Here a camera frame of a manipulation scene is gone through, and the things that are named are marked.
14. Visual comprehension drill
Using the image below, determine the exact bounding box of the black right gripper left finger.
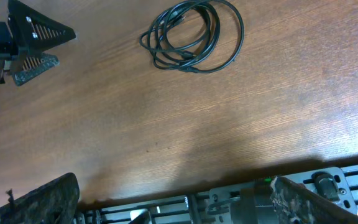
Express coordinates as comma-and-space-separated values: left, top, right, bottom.
0, 172, 80, 223

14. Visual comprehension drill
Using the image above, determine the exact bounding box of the black usb cable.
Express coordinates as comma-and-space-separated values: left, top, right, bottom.
139, 0, 221, 71
147, 0, 245, 75

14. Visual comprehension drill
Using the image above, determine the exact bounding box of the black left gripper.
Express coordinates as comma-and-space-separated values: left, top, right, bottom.
0, 0, 76, 86

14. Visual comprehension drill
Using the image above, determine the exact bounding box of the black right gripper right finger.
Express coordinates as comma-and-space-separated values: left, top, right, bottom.
270, 176, 358, 224

